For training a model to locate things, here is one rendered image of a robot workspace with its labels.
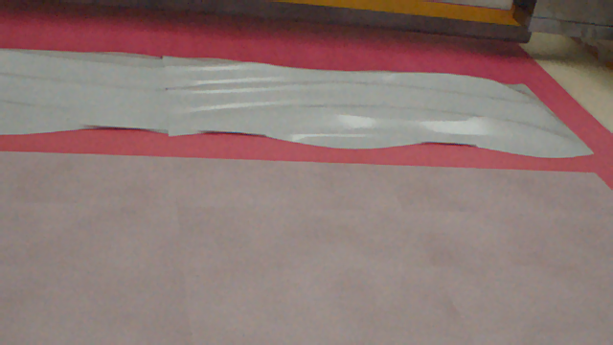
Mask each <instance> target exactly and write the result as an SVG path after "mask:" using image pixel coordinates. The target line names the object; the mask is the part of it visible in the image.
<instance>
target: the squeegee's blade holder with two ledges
mask: <svg viewBox="0 0 613 345"><path fill-rule="evenodd" d="M421 1H431V3H441V4H449V5H460V6H470V7H479V8H489V9H493V10H499V11H510V10H511V7H512V4H513V0H421Z"/></svg>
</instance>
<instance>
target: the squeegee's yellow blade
mask: <svg viewBox="0 0 613 345"><path fill-rule="evenodd" d="M265 1H277V2H286V3H298V4H308V5H319V6H329V7H339V8H350V9H360V10H372V11H382V12H401V13H402V14H413V15H423V16H434V17H443V18H455V19H464V20H474V21H475V22H486V23H496V24H506V25H516V26H521V25H519V24H518V23H517V22H516V21H515V20H513V19H512V16H513V13H514V10H515V7H516V6H517V5H512V7H511V10H510V11H499V10H493V9H489V8H479V7H470V6H460V5H449V4H441V3H431V1H421V0H265Z"/></svg>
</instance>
